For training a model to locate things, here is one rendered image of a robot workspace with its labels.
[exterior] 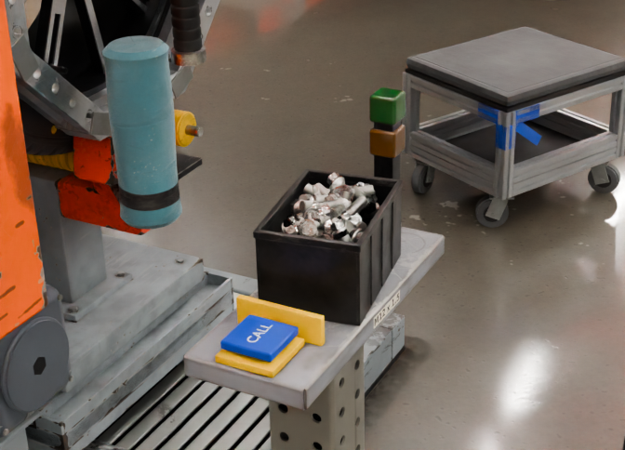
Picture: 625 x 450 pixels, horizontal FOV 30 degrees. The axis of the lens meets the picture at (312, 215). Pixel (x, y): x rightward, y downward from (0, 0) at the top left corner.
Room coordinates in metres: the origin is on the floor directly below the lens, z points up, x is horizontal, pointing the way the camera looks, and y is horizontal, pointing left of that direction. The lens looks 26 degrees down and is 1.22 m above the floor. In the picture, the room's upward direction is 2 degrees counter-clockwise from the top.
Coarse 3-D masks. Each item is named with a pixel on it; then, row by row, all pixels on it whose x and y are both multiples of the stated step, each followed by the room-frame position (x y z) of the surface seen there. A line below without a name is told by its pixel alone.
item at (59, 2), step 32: (64, 0) 1.68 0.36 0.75; (96, 0) 1.91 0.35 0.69; (128, 0) 1.83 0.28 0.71; (160, 0) 1.86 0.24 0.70; (32, 32) 1.90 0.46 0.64; (64, 32) 1.88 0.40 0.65; (96, 32) 1.74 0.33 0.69; (128, 32) 1.83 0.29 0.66; (64, 64) 1.79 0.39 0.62; (96, 64) 1.75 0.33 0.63
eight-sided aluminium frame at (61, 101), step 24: (216, 0) 1.85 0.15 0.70; (24, 24) 1.45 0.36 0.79; (168, 24) 1.81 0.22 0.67; (24, 48) 1.44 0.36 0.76; (24, 72) 1.44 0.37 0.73; (48, 72) 1.48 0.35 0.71; (192, 72) 1.78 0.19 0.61; (24, 96) 1.49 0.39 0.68; (48, 96) 1.48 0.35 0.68; (72, 96) 1.52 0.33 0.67; (96, 96) 1.64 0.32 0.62; (72, 120) 1.52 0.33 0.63; (96, 120) 1.55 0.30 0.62
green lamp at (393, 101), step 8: (384, 88) 1.53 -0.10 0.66; (376, 96) 1.50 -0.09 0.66; (384, 96) 1.50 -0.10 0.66; (392, 96) 1.50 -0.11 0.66; (400, 96) 1.50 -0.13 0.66; (376, 104) 1.50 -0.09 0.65; (384, 104) 1.49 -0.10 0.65; (392, 104) 1.49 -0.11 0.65; (400, 104) 1.50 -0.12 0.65; (376, 112) 1.50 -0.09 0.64; (384, 112) 1.49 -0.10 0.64; (392, 112) 1.49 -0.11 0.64; (400, 112) 1.50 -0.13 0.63; (376, 120) 1.50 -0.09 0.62; (384, 120) 1.49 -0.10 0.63; (392, 120) 1.49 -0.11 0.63
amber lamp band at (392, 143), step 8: (400, 128) 1.51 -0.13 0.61; (376, 136) 1.50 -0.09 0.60; (384, 136) 1.49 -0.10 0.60; (392, 136) 1.49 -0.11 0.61; (400, 136) 1.50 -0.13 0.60; (376, 144) 1.50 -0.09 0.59; (384, 144) 1.49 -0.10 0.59; (392, 144) 1.49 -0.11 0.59; (400, 144) 1.50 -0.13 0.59; (376, 152) 1.50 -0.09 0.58; (384, 152) 1.49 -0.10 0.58; (392, 152) 1.49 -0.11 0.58
